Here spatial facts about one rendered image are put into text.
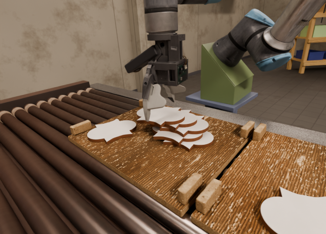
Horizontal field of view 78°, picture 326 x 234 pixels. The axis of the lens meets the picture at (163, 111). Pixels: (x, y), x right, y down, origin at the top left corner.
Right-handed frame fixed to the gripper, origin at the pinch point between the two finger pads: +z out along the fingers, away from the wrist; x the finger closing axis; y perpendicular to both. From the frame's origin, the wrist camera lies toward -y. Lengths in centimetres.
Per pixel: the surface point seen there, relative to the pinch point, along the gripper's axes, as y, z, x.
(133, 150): -1.3, 6.2, -11.7
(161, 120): 2.7, 0.7, -3.8
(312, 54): 100, 56, 552
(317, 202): 35.2, 5.1, -12.9
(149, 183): 8.4, 6.2, -19.7
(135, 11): -197, -49, 271
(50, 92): -70, 6, 12
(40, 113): -54, 8, -3
